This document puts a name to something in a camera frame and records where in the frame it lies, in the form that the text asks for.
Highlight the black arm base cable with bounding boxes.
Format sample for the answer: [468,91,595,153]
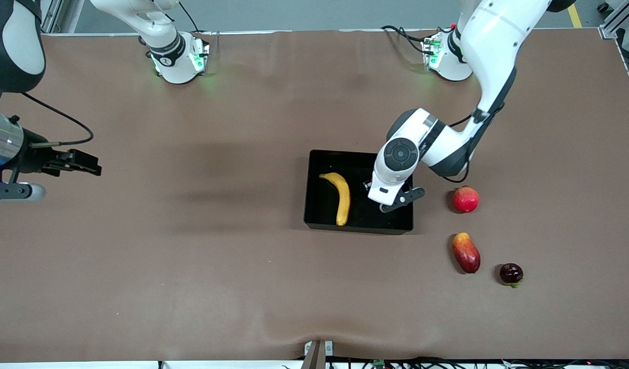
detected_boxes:
[179,0,200,32]

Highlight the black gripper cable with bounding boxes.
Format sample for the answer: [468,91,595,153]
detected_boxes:
[22,92,95,149]
[442,102,506,184]

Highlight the yellow banana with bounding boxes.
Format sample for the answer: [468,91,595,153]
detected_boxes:
[319,172,351,227]

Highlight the red pomegranate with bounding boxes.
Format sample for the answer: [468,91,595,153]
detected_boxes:
[452,186,480,214]

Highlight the black rectangular plastic tray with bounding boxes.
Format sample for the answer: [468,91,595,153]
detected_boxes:
[303,149,414,235]

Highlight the red yellow mango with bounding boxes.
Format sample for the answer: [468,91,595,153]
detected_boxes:
[452,232,481,274]

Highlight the black arm base cables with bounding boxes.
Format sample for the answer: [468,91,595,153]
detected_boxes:
[380,25,435,56]

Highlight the aluminium frame profile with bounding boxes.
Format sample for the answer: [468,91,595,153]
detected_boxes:
[38,0,85,35]
[599,0,629,40]

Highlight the table cover sheet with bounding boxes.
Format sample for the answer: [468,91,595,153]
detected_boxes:
[0,28,629,362]

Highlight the dark purple mangosteen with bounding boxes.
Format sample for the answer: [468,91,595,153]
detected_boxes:
[499,263,524,288]

